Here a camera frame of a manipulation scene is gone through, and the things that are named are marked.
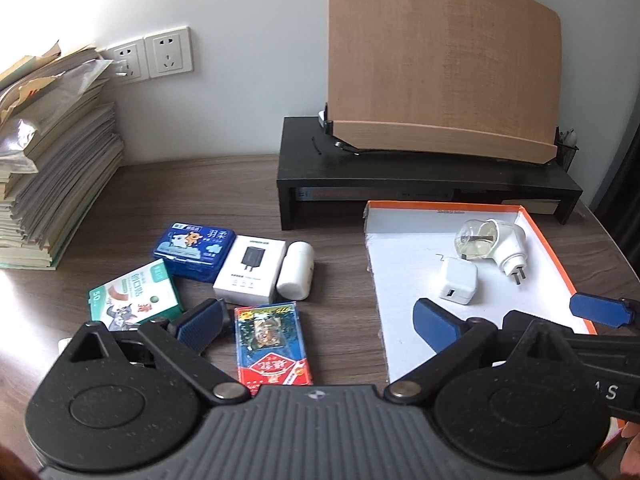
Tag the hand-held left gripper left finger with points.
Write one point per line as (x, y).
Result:
(202, 325)

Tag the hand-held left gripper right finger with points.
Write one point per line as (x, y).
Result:
(435, 322)

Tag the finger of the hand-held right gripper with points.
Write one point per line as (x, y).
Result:
(515, 320)
(595, 308)

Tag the white box with orange rim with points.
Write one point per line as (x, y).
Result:
(410, 270)

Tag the red and blue card pack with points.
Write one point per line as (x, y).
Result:
(270, 340)

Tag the green bandage box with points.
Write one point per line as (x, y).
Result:
(130, 295)

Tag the white pill bottle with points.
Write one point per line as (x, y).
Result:
(295, 272)

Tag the person's right hand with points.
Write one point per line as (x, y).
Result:
(634, 452)

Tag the white USB charger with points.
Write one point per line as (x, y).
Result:
(457, 280)

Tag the white charger box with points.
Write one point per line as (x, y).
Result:
(245, 275)

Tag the white plug-in mosquito repellent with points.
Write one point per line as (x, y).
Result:
(505, 255)

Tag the blue tissue pack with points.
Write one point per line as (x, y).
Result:
(190, 252)

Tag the small beige object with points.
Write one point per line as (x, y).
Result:
(65, 346)

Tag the black mesh pen holder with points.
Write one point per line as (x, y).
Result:
(567, 155)

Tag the small white stationery item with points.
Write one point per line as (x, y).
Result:
(570, 136)

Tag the black monitor riser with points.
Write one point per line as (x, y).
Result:
(310, 170)

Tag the stack of books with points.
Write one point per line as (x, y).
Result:
(60, 160)

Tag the wooden book stand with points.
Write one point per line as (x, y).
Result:
(440, 50)

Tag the clear plastic bag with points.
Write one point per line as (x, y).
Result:
(65, 80)

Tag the white wall socket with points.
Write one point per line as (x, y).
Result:
(167, 52)
(127, 60)

